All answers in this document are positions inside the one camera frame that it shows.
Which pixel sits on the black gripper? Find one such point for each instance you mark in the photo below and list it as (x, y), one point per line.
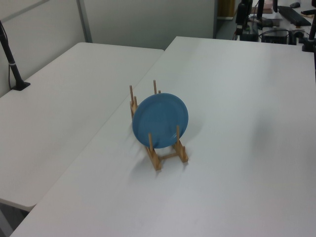
(243, 11)

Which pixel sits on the blue round plate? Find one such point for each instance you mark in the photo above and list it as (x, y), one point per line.
(158, 121)

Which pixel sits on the wooden plate rack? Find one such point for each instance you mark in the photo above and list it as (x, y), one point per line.
(156, 163)

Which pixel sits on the small black device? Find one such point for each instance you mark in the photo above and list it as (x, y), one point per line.
(248, 37)

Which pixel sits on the black monitor stand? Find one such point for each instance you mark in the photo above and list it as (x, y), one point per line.
(259, 10)

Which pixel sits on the wooden board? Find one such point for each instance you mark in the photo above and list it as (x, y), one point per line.
(225, 8)

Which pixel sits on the black electronics box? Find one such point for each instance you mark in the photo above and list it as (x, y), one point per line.
(274, 37)

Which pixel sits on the pink box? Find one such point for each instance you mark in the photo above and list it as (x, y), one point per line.
(267, 5)

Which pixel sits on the black keyboard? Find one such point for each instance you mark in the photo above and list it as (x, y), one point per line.
(293, 15)

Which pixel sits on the black computer mouse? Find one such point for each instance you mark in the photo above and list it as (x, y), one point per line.
(294, 4)

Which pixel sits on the black clamp stand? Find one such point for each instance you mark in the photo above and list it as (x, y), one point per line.
(310, 37)

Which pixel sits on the black camera stand pole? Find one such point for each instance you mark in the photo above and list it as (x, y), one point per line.
(12, 69)

